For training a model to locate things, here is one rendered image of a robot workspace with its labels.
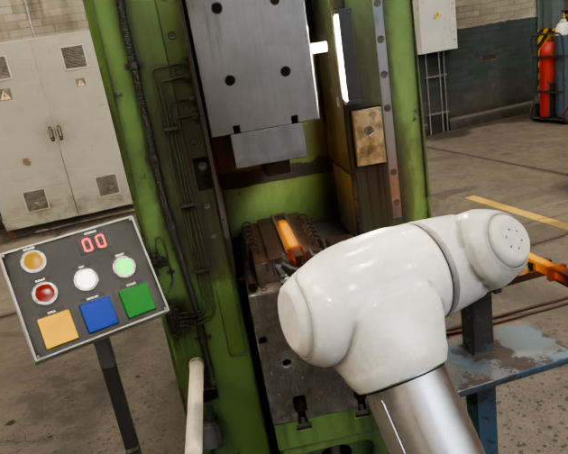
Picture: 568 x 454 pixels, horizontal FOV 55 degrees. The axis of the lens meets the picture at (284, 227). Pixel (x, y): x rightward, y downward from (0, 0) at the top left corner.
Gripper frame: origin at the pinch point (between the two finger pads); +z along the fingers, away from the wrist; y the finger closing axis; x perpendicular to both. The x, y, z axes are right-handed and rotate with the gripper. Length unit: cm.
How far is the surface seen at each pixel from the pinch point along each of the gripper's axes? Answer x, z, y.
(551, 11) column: 48, 685, 507
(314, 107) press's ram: 40.2, 5.2, 11.4
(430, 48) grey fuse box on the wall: 25, 649, 300
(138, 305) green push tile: 0.2, -12.1, -43.9
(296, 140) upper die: 32.3, 5.1, 5.2
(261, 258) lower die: -1.7, 9.1, -9.9
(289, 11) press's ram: 65, 5, 9
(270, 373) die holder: -34.4, -0.9, -13.6
